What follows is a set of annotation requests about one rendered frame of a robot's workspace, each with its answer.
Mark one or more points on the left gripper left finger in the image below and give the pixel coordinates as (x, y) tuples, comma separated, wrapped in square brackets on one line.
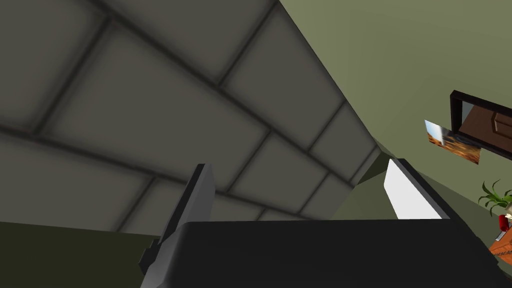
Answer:
[(192, 204)]

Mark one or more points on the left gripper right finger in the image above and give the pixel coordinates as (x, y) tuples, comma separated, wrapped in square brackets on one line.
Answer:
[(412, 196)]

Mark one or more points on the orange table with plant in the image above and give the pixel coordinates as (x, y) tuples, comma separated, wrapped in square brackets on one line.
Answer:
[(502, 224)]

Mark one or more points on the landscape wall picture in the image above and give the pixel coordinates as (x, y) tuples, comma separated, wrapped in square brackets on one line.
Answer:
[(452, 142)]

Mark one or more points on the brown door in black frame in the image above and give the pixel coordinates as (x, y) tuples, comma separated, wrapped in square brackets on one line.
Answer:
[(486, 124)]

